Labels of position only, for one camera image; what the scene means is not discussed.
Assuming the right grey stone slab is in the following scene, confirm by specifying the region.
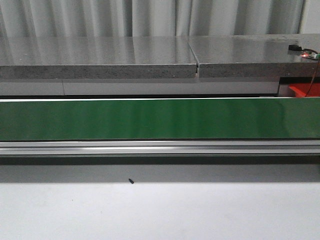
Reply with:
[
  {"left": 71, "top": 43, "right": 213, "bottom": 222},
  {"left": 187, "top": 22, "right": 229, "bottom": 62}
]
[{"left": 188, "top": 33, "right": 320, "bottom": 78}]

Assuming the aluminium conveyor frame rail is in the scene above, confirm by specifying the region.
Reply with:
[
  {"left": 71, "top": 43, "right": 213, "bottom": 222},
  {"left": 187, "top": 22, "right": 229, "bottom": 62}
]
[{"left": 0, "top": 139, "right": 320, "bottom": 157}]

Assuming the grey stone slab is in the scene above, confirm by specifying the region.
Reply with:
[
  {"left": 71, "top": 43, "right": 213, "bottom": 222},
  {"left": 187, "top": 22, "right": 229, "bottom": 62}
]
[
  {"left": 0, "top": 36, "right": 197, "bottom": 80},
  {"left": 188, "top": 33, "right": 320, "bottom": 78}
]

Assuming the small black device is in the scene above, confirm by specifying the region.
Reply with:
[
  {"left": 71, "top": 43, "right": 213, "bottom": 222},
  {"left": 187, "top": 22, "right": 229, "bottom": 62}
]
[{"left": 288, "top": 44, "right": 303, "bottom": 52}]

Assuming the grey pleated curtain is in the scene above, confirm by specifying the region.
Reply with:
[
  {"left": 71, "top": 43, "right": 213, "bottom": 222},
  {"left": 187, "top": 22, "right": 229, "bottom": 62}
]
[{"left": 0, "top": 0, "right": 306, "bottom": 37}]

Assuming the thin red wire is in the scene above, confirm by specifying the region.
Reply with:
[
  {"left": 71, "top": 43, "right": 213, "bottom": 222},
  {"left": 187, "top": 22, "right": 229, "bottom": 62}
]
[{"left": 305, "top": 58, "right": 320, "bottom": 97}]

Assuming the red plastic bin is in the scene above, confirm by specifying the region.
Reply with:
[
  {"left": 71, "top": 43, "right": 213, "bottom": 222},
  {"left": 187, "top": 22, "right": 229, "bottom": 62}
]
[{"left": 289, "top": 83, "right": 320, "bottom": 98}]

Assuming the left grey stone slab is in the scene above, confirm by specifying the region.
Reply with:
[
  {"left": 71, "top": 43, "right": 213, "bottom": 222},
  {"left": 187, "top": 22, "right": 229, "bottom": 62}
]
[{"left": 0, "top": 36, "right": 197, "bottom": 80}]

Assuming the green conveyor belt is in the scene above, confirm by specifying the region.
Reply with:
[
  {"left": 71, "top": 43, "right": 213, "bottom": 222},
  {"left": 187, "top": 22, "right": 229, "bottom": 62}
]
[{"left": 0, "top": 97, "right": 320, "bottom": 141}]

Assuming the circuit board with red light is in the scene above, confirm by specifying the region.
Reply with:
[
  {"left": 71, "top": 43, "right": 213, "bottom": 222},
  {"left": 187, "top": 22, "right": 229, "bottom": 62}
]
[{"left": 301, "top": 50, "right": 320, "bottom": 60}]

